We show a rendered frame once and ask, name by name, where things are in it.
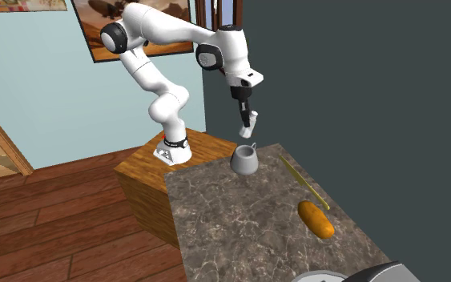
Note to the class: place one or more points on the dark wooden window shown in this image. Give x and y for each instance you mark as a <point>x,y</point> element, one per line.
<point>219,13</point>

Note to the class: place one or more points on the orange bread loaf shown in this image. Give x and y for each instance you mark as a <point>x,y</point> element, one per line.
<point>315,220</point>

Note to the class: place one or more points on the small white bottle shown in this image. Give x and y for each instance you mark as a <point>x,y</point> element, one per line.
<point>250,127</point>

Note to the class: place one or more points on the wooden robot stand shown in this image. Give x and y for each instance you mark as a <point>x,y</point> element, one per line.
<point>147,175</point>

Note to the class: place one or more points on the brown desert wall picture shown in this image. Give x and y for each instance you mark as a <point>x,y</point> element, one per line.
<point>92,35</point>

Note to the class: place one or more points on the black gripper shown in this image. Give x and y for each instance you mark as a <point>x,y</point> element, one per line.
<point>241,93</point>

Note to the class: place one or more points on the colourful patchwork wall picture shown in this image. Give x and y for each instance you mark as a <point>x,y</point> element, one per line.
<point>26,5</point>

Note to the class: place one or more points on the light wooden door frame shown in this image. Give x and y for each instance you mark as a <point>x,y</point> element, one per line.
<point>2,140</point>

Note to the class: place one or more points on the grey round plate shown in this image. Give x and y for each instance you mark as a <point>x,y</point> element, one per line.
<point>318,276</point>

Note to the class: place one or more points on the yellow knife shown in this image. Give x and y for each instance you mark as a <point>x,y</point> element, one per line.
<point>301,180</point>

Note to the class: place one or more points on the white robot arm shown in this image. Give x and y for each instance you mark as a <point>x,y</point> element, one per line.
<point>158,27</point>

